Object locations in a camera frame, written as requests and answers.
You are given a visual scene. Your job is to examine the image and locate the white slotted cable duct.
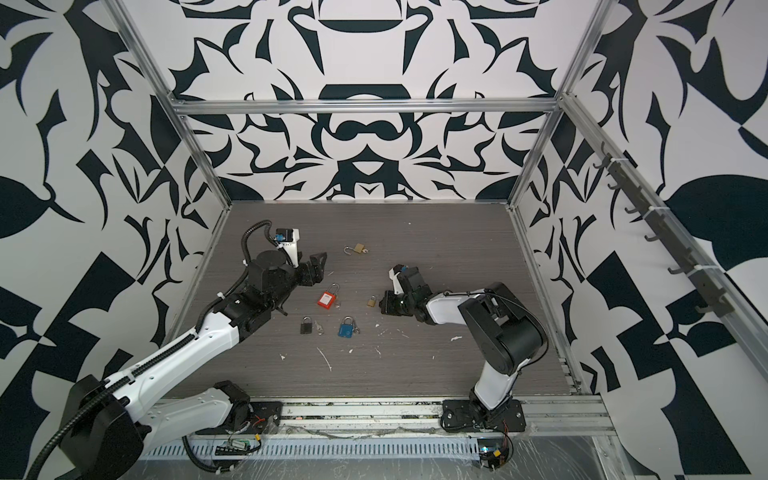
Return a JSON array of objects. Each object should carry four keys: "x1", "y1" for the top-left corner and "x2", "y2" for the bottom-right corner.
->
[{"x1": 140, "y1": 436, "x2": 481, "y2": 462}]

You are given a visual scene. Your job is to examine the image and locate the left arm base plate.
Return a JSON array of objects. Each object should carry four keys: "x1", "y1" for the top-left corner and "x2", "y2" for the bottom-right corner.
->
[{"x1": 223, "y1": 401, "x2": 284, "y2": 434}]

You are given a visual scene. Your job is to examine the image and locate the circuit board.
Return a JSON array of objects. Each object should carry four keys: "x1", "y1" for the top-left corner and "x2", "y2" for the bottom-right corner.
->
[
  {"x1": 478, "y1": 437, "x2": 514, "y2": 470},
  {"x1": 215, "y1": 435, "x2": 262, "y2": 456}
]

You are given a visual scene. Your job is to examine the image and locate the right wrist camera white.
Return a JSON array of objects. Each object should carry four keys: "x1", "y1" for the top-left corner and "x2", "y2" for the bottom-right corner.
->
[{"x1": 388, "y1": 268, "x2": 404, "y2": 295}]

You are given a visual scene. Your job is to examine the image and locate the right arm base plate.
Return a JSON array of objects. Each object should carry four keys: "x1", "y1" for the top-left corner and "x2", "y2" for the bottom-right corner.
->
[{"x1": 440, "y1": 398, "x2": 527, "y2": 433}]

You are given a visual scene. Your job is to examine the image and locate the blue padlock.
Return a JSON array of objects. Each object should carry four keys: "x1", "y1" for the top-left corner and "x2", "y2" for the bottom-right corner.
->
[{"x1": 338, "y1": 316, "x2": 359, "y2": 338}]

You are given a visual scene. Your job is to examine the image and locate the right circuit board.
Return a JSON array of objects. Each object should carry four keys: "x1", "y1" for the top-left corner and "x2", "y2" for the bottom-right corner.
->
[{"x1": 478, "y1": 437, "x2": 514, "y2": 470}]

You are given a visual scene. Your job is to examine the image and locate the red safety padlock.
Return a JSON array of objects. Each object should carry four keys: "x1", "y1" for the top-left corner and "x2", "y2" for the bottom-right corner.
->
[{"x1": 317, "y1": 283, "x2": 340, "y2": 310}]

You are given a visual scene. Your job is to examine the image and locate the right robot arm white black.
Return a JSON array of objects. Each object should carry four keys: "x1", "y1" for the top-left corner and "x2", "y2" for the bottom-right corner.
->
[{"x1": 379, "y1": 264, "x2": 550, "y2": 432}]

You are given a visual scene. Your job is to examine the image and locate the black coat hook rail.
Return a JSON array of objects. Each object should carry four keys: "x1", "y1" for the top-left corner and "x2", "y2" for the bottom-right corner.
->
[{"x1": 595, "y1": 153, "x2": 736, "y2": 318}]

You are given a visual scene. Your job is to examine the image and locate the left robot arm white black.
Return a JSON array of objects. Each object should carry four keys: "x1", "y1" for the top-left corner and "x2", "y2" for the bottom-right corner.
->
[{"x1": 56, "y1": 250, "x2": 327, "y2": 479}]

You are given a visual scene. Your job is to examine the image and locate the small black padlock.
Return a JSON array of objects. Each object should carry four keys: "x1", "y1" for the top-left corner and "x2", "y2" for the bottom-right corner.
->
[{"x1": 300, "y1": 316, "x2": 314, "y2": 335}]

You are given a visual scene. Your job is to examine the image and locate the left circuit board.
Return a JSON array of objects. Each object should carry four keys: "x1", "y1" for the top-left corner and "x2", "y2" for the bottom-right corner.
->
[{"x1": 215, "y1": 435, "x2": 262, "y2": 456}]

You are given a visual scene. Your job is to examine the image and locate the black corrugated cable conduit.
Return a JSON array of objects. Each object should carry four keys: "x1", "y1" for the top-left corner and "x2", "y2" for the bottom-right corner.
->
[{"x1": 23, "y1": 219, "x2": 277, "y2": 480}]

